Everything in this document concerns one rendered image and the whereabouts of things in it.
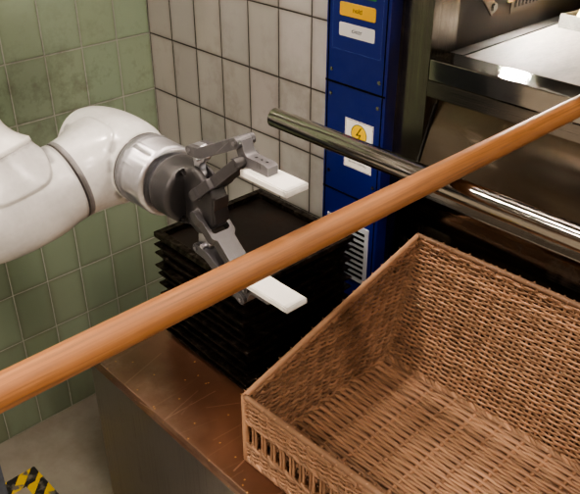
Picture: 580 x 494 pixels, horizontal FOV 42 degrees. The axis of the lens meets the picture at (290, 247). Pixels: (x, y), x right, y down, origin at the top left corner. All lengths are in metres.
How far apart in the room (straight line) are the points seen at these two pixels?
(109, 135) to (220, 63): 0.95
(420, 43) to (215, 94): 0.66
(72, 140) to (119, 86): 1.12
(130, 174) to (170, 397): 0.70
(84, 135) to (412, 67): 0.70
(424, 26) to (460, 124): 0.19
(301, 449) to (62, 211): 0.55
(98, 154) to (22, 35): 1.00
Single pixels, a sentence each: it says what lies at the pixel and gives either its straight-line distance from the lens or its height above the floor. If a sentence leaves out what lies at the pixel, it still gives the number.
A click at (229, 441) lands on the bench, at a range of 1.42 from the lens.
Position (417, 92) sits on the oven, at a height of 1.11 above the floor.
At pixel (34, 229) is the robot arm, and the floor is 1.16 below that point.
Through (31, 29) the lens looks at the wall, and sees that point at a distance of 1.92.
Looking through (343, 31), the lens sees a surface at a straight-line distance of 1.50.
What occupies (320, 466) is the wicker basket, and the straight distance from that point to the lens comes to 1.20.
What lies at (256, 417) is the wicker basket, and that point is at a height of 0.70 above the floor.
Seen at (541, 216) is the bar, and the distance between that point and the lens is 0.91.
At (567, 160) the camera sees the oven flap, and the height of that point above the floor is 1.07.
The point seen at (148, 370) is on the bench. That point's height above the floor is 0.58.
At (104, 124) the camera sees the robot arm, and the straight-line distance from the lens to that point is 0.96.
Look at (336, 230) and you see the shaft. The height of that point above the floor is 1.20.
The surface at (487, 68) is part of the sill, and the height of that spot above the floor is 1.18.
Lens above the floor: 1.59
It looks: 31 degrees down
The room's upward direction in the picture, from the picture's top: straight up
